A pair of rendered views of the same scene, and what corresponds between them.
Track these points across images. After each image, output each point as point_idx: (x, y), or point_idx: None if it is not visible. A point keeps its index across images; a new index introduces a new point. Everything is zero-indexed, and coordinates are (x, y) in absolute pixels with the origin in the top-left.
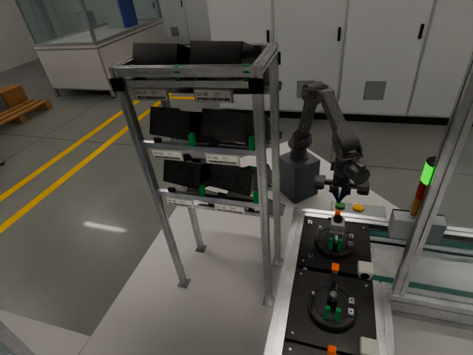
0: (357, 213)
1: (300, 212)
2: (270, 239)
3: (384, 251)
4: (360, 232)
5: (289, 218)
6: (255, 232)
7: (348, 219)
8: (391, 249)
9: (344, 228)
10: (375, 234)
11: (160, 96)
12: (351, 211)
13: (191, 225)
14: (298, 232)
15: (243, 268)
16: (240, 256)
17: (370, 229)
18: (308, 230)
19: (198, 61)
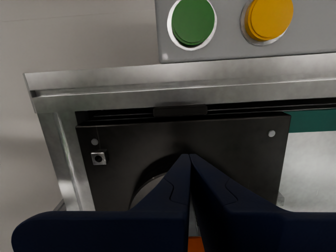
0: (260, 48)
1: (57, 98)
2: (43, 136)
3: (300, 150)
4: (256, 157)
5: (53, 51)
6: (3, 126)
7: (223, 93)
8: (319, 142)
9: (210, 151)
10: (298, 127)
11: None
12: (236, 45)
13: None
14: (84, 183)
15: (34, 209)
16: (13, 190)
17: (286, 112)
18: (106, 182)
19: None
